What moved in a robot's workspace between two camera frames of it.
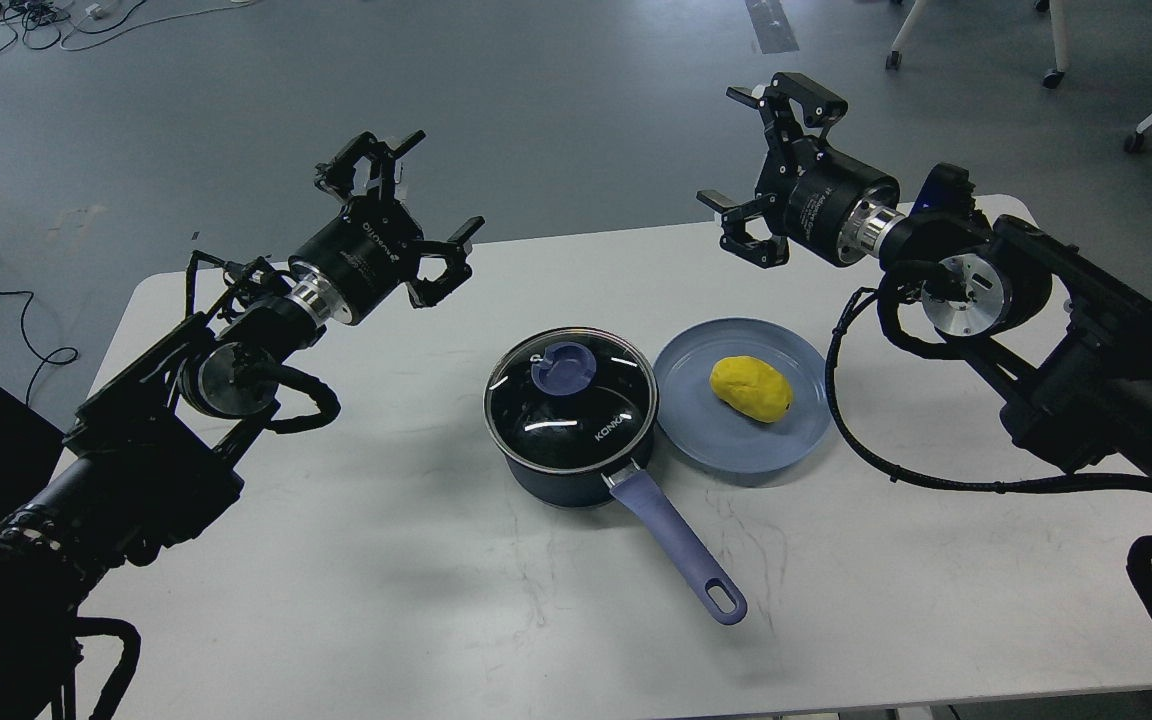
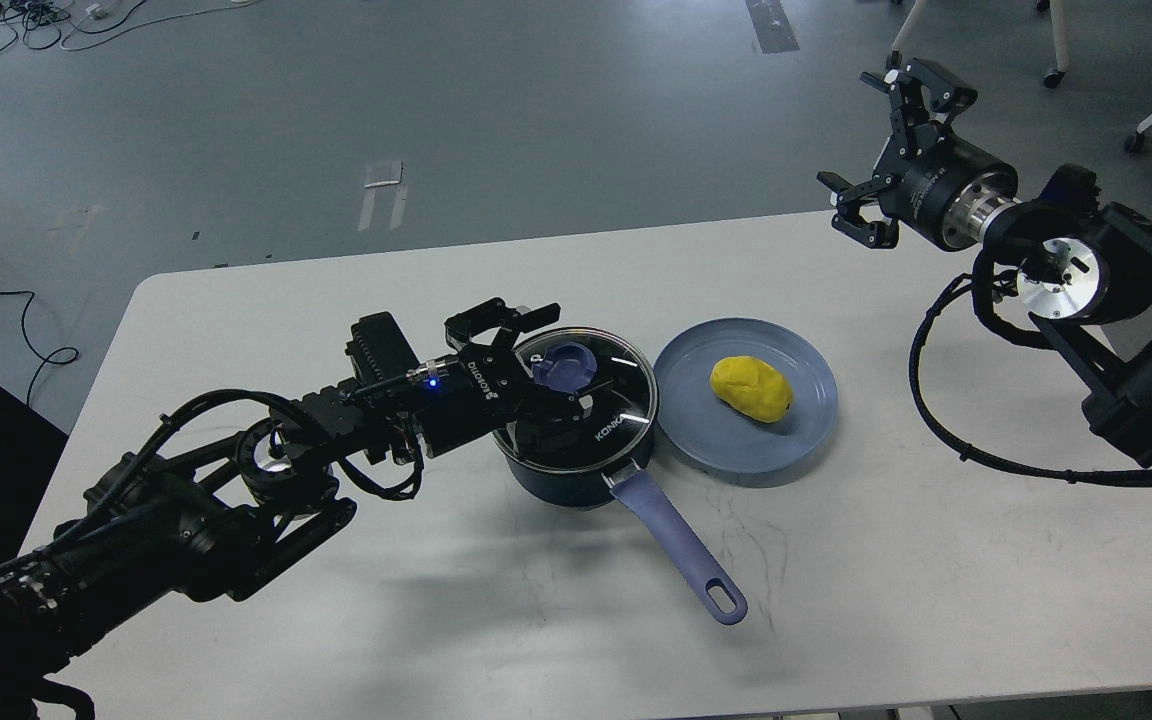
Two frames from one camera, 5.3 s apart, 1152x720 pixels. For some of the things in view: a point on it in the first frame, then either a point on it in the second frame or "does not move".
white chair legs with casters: x=1051 y=79 does not move
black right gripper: x=830 y=204 → x=919 y=171
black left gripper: x=372 y=247 → x=486 y=390
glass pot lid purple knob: x=563 y=368 does not move
